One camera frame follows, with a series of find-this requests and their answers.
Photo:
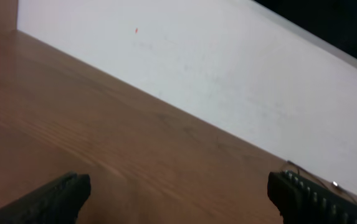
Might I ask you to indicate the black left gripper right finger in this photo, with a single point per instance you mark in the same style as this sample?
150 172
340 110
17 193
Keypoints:
301 201

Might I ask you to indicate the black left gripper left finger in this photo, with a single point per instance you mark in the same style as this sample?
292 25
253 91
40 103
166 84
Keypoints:
58 201

